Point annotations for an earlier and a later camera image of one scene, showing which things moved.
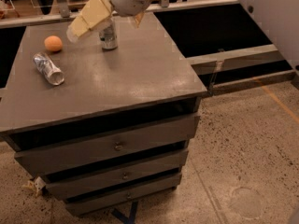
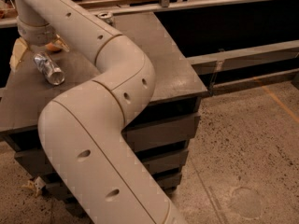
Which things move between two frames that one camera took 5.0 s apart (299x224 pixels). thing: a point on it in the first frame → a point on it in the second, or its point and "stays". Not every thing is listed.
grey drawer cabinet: [103, 127] stays
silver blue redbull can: [45, 65] stays
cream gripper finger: [138, 18] → [61, 43]
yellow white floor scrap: [35, 184] stays
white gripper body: [129, 0] → [35, 35]
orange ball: [52, 43] stays
